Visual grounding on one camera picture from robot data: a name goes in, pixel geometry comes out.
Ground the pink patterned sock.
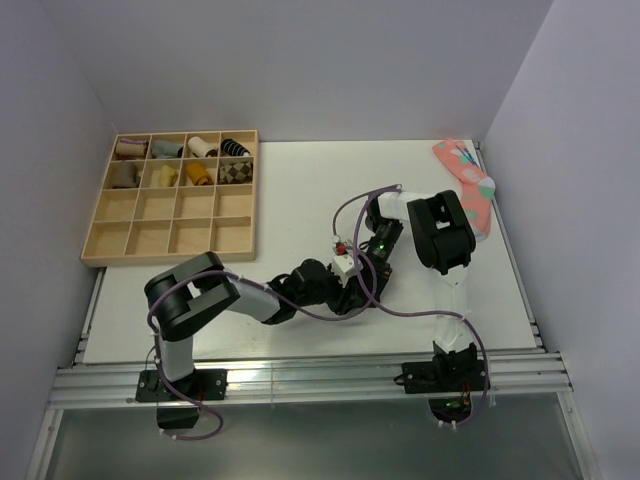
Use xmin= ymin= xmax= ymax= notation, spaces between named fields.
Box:
xmin=432 ymin=139 xmax=496 ymax=242

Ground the pale yellow rolled sock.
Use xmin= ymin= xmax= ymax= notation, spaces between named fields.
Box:
xmin=152 ymin=165 xmax=178 ymax=188

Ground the aluminium frame rail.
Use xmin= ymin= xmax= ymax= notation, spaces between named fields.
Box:
xmin=46 ymin=351 xmax=573 ymax=410

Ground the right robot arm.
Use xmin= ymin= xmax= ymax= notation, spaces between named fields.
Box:
xmin=353 ymin=187 xmax=480 ymax=390

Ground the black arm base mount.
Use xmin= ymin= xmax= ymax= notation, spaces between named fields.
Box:
xmin=393 ymin=360 xmax=491 ymax=394

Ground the beige striped rolled sock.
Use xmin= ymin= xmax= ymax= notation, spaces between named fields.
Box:
xmin=114 ymin=138 xmax=149 ymax=158

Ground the mustard yellow rolled sock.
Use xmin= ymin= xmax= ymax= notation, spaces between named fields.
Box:
xmin=185 ymin=162 xmax=214 ymax=186

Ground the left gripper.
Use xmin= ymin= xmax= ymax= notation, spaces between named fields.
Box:
xmin=296 ymin=265 xmax=363 ymax=315

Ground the grey blue rolled sock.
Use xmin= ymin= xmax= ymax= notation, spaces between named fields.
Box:
xmin=151 ymin=139 xmax=184 ymax=159

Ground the wooden compartment tray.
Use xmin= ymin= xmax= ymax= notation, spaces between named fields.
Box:
xmin=81 ymin=130 xmax=260 ymax=267

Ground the black white striped rolled sock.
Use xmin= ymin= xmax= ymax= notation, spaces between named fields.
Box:
xmin=220 ymin=138 xmax=251 ymax=157

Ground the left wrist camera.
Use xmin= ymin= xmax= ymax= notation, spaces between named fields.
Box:
xmin=330 ymin=244 xmax=358 ymax=286

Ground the grey brown rolled sock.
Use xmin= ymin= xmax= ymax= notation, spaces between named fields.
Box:
xmin=111 ymin=162 xmax=140 ymax=189

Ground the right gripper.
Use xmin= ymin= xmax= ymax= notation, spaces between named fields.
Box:
xmin=356 ymin=219 xmax=403 ymax=304

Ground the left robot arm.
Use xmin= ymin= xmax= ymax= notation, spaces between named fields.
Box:
xmin=144 ymin=251 xmax=372 ymax=399

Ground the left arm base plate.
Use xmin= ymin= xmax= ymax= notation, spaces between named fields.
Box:
xmin=135 ymin=369 xmax=227 ymax=403

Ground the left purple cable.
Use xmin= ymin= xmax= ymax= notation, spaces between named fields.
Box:
xmin=145 ymin=267 xmax=386 ymax=442

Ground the brown checkered rolled sock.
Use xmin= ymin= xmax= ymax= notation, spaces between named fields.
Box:
xmin=218 ymin=161 xmax=253 ymax=185

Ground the brown sock with striped cuff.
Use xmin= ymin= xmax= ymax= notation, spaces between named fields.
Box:
xmin=349 ymin=269 xmax=394 ymax=314

